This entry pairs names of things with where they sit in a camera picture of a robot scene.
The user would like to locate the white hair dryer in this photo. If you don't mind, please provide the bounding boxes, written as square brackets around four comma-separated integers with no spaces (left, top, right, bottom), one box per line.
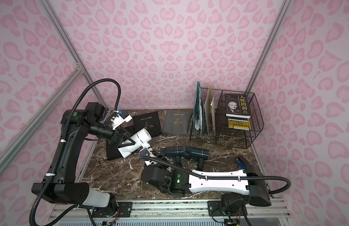
[118,129,156,158]

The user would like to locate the black pouch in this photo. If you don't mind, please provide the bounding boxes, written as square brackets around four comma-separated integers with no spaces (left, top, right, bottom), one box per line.
[99,125,135,164]
[133,111,162,137]

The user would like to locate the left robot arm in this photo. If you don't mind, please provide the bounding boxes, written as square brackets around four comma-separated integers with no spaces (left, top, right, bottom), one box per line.
[29,78,137,226]

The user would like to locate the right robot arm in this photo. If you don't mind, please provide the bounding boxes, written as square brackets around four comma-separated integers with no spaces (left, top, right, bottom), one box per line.
[140,154,291,217]

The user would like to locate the dark green hair dryer left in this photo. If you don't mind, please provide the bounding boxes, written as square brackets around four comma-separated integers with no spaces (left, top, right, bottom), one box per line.
[159,147,185,167]

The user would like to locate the dark green hair dryer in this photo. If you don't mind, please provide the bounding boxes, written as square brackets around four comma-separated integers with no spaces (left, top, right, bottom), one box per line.
[159,147,185,167]
[184,146,209,171]

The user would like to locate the grey hair dryer pouch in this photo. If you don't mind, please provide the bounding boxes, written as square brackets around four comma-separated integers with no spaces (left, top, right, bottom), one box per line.
[162,110,192,136]

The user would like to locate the dark green hair dryer right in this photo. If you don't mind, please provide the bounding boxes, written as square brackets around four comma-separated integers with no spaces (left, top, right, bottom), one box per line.
[184,146,209,171]

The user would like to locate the green file folder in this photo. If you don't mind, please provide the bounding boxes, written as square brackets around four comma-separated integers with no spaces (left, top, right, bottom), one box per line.
[193,82,207,135]

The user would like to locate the beige file folder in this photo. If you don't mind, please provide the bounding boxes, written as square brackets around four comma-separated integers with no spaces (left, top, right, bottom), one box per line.
[204,83,216,134]

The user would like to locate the yellow striped book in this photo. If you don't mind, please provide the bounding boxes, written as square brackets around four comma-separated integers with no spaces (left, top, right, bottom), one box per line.
[228,118,251,131]

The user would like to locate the black portrait book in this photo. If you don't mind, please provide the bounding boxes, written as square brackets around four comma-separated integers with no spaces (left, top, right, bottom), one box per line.
[224,93,251,119]

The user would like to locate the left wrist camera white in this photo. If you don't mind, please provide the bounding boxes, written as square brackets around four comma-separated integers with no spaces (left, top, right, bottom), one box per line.
[110,110,132,130]

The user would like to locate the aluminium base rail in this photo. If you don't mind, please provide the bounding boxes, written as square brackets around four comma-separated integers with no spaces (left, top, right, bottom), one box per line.
[47,197,294,226]

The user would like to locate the black wire file rack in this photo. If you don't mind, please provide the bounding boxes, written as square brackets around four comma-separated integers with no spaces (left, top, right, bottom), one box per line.
[190,88,264,149]

